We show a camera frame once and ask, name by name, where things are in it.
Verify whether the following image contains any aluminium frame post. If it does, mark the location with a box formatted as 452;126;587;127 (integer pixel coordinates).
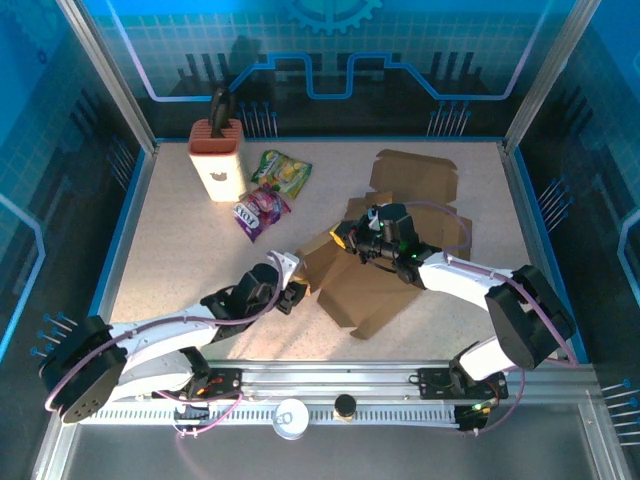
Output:
54;0;159;154
502;0;604;154

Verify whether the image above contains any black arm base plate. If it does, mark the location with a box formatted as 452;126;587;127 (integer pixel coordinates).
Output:
417;367;509;401
152;367;244;401

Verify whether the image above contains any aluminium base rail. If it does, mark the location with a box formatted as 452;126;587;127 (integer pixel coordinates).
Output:
204;359;596;406

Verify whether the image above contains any white round can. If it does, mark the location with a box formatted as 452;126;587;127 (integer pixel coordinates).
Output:
272;398;311;441

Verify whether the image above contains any white slotted cable duct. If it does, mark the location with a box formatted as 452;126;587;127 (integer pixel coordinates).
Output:
74;405;464;427

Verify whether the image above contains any beige knife block terracotta top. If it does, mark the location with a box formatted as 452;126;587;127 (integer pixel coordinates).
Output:
187;118;249;204

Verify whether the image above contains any brown cardboard box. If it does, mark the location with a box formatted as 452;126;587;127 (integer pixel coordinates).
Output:
342;148;475;264
293;227;422;342

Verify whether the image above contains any black knife handle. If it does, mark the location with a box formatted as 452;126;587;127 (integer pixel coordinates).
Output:
209;87;237;139

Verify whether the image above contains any purple Fox's candy bag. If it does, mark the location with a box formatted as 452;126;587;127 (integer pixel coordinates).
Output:
231;183;293;245

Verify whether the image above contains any black round knob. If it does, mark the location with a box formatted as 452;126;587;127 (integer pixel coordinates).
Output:
333;393;357;419

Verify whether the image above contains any green yellow candy bag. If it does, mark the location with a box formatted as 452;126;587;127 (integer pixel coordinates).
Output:
249;149;314;200

